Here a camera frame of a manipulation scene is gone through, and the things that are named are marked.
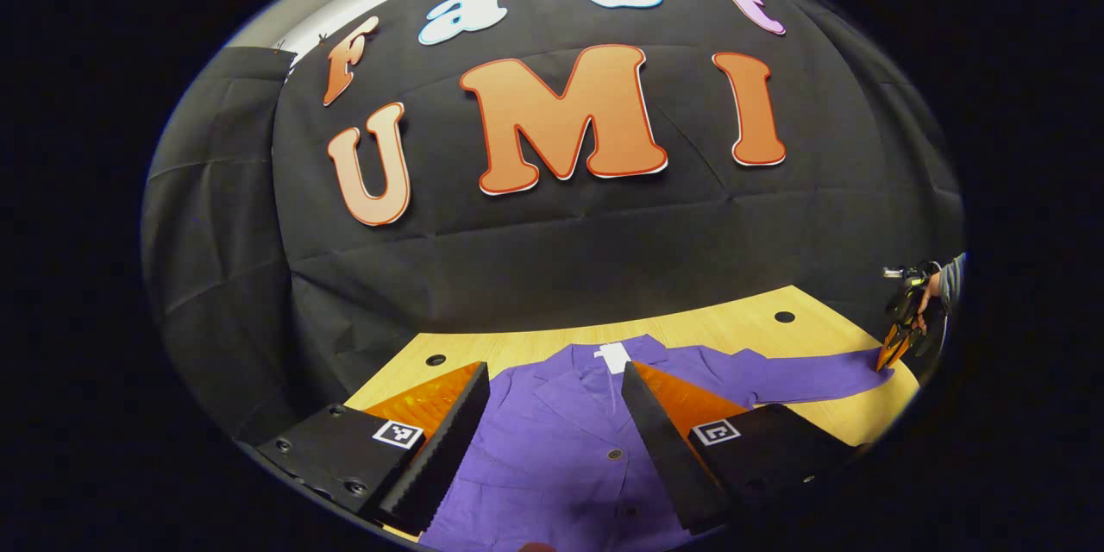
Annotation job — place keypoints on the black backdrop cloth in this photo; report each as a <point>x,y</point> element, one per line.
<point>561,250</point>

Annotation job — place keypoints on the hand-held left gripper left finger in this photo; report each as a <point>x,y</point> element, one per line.
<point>448,448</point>

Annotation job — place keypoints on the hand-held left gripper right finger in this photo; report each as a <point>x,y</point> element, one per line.
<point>660,448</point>

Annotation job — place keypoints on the purple button shirt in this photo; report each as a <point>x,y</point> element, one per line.
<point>552,448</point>

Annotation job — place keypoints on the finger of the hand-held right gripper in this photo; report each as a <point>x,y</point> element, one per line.
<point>893,349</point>

